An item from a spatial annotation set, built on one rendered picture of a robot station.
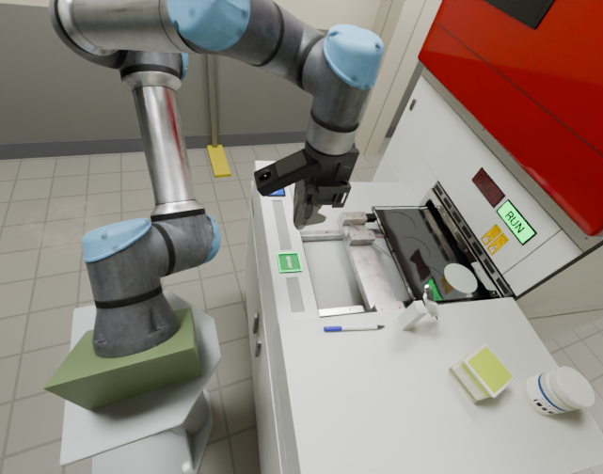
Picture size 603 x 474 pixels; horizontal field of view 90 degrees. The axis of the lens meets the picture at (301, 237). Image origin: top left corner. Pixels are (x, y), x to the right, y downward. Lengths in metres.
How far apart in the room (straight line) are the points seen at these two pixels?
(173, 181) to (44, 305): 1.40
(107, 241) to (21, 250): 1.65
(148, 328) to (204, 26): 0.49
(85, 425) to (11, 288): 1.40
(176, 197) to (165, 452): 1.15
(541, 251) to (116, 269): 0.92
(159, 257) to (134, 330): 0.14
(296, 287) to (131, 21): 0.55
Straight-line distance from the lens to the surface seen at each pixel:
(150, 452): 1.60
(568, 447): 0.88
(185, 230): 0.68
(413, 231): 1.04
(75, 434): 0.82
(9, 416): 1.83
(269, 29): 0.42
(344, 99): 0.43
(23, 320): 1.99
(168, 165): 0.70
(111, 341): 0.65
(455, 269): 1.03
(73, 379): 0.64
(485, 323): 0.88
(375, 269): 0.91
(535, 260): 0.93
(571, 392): 0.80
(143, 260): 0.63
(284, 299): 0.70
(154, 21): 0.47
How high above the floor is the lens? 1.57
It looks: 50 degrees down
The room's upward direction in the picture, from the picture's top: 16 degrees clockwise
